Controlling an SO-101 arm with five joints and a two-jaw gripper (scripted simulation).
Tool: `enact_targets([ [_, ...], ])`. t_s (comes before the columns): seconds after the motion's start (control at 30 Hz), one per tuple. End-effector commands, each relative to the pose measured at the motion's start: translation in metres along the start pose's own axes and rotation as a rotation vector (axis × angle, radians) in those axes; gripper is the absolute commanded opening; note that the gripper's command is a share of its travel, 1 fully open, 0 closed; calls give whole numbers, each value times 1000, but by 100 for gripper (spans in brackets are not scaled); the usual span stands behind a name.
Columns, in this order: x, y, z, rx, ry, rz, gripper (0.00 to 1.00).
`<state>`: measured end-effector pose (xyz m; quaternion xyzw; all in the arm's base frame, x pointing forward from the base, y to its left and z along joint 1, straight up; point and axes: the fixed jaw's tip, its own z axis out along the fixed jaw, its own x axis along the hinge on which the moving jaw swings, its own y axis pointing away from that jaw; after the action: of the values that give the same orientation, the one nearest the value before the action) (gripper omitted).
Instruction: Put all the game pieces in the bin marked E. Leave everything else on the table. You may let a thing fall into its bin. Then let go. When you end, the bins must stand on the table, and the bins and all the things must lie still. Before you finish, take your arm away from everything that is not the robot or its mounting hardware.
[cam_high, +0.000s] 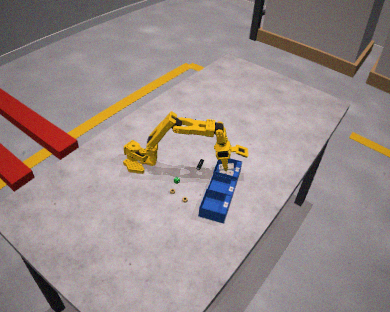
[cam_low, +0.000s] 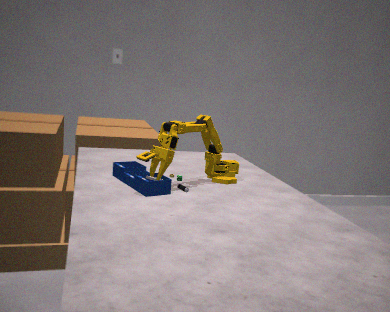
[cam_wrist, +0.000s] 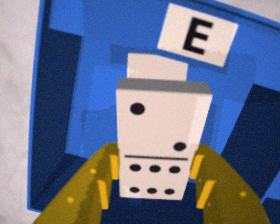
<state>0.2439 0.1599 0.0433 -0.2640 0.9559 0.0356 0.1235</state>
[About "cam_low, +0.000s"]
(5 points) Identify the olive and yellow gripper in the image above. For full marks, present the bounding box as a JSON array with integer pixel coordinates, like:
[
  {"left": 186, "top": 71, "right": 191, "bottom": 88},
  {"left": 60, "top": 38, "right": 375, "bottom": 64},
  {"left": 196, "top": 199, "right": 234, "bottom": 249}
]
[{"left": 136, "top": 146, "right": 175, "bottom": 180}]

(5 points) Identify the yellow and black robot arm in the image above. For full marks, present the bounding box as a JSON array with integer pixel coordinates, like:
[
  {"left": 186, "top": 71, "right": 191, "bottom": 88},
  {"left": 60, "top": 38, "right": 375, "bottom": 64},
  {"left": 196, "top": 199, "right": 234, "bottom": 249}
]
[{"left": 158, "top": 115, "right": 238, "bottom": 184}]

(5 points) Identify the black aa battery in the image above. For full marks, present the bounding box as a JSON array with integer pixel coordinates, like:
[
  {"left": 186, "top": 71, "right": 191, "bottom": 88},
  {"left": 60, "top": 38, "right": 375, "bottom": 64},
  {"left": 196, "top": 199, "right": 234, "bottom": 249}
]
[{"left": 177, "top": 184, "right": 189, "bottom": 192}]

